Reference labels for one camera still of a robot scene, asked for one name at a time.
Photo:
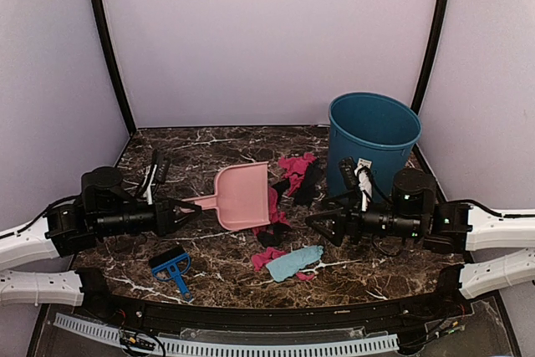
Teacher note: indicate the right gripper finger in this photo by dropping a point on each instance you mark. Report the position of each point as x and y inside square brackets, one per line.
[348, 199]
[329, 224]

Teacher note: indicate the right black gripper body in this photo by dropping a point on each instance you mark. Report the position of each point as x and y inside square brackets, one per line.
[354, 214]

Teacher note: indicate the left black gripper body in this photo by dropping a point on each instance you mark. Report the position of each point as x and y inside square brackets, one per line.
[162, 217]

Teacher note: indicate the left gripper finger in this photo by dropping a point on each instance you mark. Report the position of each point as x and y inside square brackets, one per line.
[182, 219]
[180, 206]

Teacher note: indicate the blue hand brush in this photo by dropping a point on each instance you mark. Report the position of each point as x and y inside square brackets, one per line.
[171, 266]

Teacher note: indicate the pink plastic dustpan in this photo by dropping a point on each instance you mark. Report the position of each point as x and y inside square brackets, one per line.
[240, 197]

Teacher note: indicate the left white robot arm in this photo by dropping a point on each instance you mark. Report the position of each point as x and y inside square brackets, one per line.
[77, 223]

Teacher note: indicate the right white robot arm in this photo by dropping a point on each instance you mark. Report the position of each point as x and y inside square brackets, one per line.
[453, 227]

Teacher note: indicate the pink paper scrap back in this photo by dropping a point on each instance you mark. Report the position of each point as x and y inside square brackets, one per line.
[295, 169]

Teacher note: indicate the light blue paper scrap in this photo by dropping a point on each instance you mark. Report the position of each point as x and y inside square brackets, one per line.
[289, 264]

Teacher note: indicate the blue plastic waste bin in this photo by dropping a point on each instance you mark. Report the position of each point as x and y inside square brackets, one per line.
[370, 127]

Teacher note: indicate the pink paper scrap front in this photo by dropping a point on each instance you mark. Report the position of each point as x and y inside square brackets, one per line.
[261, 259]

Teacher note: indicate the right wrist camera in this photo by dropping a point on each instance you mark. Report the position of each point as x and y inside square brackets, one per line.
[357, 180]

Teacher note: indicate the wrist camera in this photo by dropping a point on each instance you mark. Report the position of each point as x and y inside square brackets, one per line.
[154, 178]
[357, 180]

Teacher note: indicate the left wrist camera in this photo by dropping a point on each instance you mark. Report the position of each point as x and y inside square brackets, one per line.
[154, 178]

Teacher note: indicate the black table front rail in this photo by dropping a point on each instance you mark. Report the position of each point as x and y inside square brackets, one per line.
[402, 314]

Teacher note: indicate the white slotted cable duct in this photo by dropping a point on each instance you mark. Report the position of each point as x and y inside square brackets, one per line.
[205, 342]

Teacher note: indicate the left black frame post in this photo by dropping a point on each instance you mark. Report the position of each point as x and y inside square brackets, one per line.
[112, 65]

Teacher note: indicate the black frame post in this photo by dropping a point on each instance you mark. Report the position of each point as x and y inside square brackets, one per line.
[429, 56]
[112, 65]

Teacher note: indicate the right black frame post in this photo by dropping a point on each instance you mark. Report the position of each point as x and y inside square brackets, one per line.
[429, 56]

